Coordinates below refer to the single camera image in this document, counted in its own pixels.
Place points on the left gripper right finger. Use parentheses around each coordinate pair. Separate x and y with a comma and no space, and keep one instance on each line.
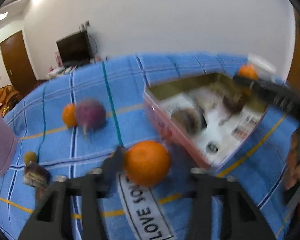
(241,218)

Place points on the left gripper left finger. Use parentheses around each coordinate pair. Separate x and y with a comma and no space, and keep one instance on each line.
(52,217)

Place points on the orange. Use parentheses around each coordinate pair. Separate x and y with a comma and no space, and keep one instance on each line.
(248,71)
(68,115)
(147,163)

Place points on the right hand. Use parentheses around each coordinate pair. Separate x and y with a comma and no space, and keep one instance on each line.
(292,175)

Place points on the brown round taro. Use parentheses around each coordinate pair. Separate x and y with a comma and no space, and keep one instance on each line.
(40,193)

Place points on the pink metal tin box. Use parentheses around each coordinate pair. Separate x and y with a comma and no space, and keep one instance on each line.
(210,115)

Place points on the small green-yellow fruit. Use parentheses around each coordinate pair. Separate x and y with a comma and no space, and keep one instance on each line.
(30,157)

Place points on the purple plastic cup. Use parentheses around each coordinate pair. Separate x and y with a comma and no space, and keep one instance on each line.
(8,143)

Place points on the blue plaid tablecloth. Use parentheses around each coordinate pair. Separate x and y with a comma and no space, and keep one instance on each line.
(132,211)

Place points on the orange beside turnip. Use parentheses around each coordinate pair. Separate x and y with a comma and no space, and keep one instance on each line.
(68,115)

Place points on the purple round turnip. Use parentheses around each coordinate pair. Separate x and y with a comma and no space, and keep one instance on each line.
(90,115)

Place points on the tan leather armchair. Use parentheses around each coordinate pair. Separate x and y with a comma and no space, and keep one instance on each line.
(9,98)

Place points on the white tv stand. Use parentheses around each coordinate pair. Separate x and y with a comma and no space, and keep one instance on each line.
(70,67)

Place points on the brown wooden door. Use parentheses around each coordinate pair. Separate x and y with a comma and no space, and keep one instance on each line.
(17,63)

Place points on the black television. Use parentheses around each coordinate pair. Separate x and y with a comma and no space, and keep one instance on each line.
(75,47)

